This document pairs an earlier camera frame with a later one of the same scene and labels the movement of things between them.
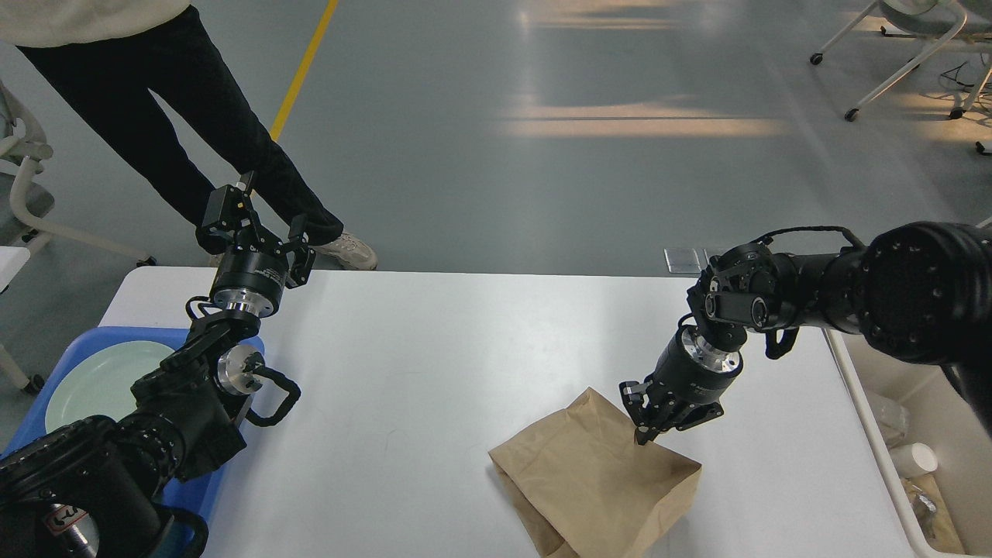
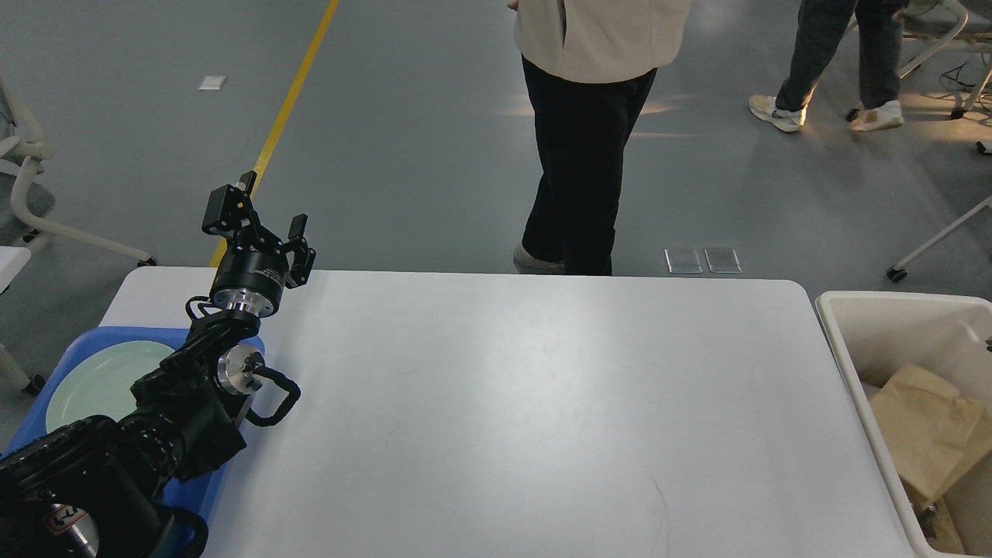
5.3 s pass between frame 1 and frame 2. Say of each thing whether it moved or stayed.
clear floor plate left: stayed
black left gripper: stayed
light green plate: stayed
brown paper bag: moved
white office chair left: stayed
